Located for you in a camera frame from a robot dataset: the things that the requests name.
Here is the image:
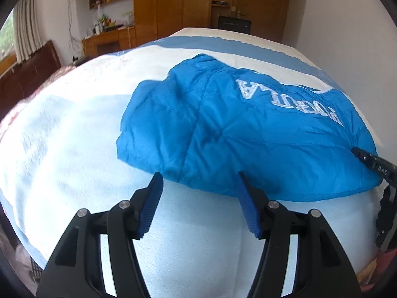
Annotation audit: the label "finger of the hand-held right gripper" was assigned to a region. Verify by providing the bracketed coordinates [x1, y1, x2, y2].
[351, 147, 397, 190]
[375, 186, 397, 249]

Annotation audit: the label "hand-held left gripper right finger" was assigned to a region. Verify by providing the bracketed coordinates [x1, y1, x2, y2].
[235, 172, 363, 298]

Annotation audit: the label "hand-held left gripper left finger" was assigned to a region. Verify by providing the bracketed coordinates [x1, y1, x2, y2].
[36, 172, 164, 298]

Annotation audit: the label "blue quilted jacket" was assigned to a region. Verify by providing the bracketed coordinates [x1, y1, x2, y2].
[116, 53, 390, 203]

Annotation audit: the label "red cloth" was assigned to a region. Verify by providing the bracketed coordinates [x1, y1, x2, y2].
[376, 248, 397, 288]

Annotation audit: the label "light blue printed blanket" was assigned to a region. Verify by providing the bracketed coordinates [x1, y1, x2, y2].
[0, 27, 385, 275]

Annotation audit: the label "pink floral bedsheet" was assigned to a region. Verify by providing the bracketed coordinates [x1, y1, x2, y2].
[0, 65, 78, 137]

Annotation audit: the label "wooden desk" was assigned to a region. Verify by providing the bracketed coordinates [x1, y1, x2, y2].
[81, 25, 137, 58]

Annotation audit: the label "dark wooden headboard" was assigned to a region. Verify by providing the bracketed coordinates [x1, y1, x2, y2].
[0, 40, 62, 112]

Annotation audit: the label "black chair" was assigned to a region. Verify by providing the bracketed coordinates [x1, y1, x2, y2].
[217, 15, 252, 34]

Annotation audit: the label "colourful toys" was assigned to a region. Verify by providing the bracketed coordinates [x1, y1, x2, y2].
[101, 14, 120, 29]

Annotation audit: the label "wooden door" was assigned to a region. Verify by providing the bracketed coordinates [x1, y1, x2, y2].
[231, 0, 292, 42]

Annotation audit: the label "wooden wardrobe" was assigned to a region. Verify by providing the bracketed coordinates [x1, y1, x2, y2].
[133, 0, 214, 39]

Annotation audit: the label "beige curtain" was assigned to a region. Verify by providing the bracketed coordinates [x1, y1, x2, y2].
[14, 0, 44, 63]

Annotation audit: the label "window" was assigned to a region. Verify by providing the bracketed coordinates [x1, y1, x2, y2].
[0, 15, 17, 78]

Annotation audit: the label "hanging wall cables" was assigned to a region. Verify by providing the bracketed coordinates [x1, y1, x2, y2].
[66, 0, 85, 63]

